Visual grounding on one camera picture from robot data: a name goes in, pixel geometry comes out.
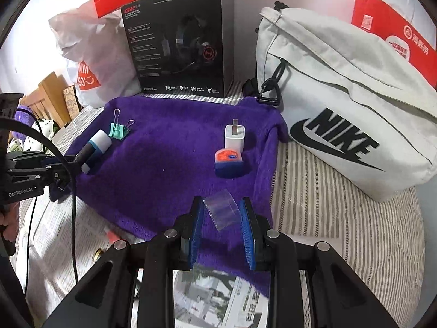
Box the striped bed sheet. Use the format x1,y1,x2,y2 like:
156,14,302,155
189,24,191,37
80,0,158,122
10,92,427,328

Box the light wooden furniture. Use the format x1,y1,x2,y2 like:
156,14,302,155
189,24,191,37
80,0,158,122
27,72,74,128

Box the black headphone box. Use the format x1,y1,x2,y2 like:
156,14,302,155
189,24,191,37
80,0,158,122
121,0,236,99

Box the purple towel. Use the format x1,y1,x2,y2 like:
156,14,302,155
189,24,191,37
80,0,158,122
66,96,289,298

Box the white plastic shopping bag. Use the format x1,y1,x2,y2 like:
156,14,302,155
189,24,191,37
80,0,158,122
48,0,140,108

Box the grey waist bag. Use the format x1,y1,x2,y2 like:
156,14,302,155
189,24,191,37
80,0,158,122
242,5,437,202

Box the newspaper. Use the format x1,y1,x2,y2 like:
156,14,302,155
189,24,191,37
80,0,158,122
19,191,270,328

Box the orange and blue jar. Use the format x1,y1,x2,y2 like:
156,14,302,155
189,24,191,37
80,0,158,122
214,148,244,179

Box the patterned notebook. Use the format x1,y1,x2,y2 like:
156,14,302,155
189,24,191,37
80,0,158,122
62,85,82,113

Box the person's left hand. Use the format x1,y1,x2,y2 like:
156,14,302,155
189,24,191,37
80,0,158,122
0,202,19,243

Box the purple fluffy item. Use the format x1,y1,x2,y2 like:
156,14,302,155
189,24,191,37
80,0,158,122
15,107,35,127

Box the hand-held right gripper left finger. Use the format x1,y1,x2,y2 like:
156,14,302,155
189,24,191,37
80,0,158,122
41,196,205,328

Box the white floral print cloth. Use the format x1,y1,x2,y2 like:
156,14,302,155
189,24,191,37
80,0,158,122
25,119,57,151

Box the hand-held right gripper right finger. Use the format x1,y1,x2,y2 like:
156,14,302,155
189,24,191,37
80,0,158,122
239,196,400,328

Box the red paper bag white handles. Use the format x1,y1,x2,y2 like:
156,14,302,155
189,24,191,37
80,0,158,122
352,0,437,87

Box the blue and white cylinder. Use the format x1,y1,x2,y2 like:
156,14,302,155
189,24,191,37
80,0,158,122
80,129,113,175

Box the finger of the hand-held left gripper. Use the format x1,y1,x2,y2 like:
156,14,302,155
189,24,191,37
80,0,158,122
44,147,94,175
49,174,78,202

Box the green binder clip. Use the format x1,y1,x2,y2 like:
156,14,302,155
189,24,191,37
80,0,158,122
109,109,135,140

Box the white charger plug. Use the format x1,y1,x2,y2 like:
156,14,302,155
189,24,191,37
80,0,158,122
223,119,246,154

